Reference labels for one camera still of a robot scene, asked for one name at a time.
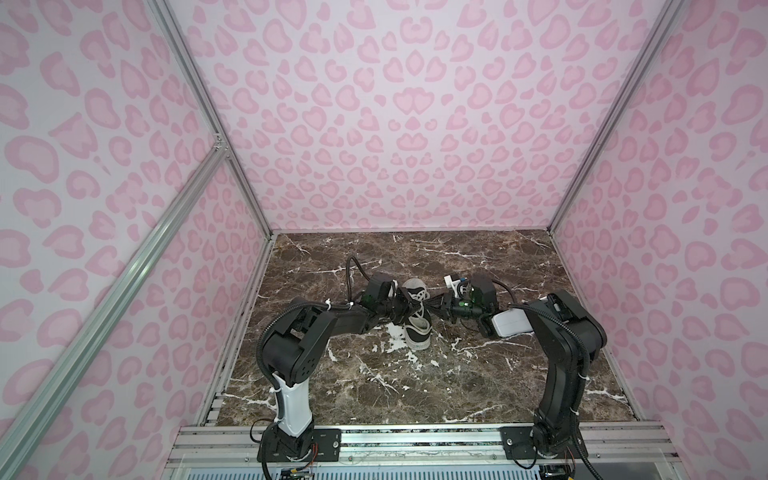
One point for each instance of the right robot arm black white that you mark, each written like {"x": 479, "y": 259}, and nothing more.
{"x": 571, "y": 339}

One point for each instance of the white shoelace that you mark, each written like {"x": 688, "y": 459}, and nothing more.
{"x": 420, "y": 305}

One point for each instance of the right corner aluminium post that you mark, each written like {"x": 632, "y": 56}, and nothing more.
{"x": 671, "y": 13}

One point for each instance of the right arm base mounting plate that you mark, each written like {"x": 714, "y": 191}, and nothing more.
{"x": 519, "y": 443}

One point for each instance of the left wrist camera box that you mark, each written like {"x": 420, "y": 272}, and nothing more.
{"x": 381, "y": 287}

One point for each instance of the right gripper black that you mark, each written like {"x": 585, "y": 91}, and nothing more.
{"x": 447, "y": 303}

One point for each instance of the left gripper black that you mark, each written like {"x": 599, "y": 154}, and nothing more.
{"x": 409, "y": 307}

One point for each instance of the diagonal aluminium frame bar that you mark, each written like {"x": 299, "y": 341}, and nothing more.
{"x": 39, "y": 413}

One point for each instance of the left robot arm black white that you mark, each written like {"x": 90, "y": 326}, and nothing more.
{"x": 289, "y": 351}

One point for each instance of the corner aluminium post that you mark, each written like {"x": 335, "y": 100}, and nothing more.
{"x": 180, "y": 50}
{"x": 671, "y": 13}

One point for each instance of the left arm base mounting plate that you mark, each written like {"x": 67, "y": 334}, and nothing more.
{"x": 318, "y": 444}

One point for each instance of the black white canvas sneaker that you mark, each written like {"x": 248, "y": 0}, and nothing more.
{"x": 416, "y": 339}

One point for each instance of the aluminium front rail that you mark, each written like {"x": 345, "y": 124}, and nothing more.
{"x": 617, "y": 450}

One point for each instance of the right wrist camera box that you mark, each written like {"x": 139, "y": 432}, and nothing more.
{"x": 476, "y": 289}

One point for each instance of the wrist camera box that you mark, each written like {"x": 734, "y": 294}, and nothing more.
{"x": 476, "y": 289}
{"x": 381, "y": 287}

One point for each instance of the left corner aluminium post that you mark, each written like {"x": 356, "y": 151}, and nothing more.
{"x": 180, "y": 50}

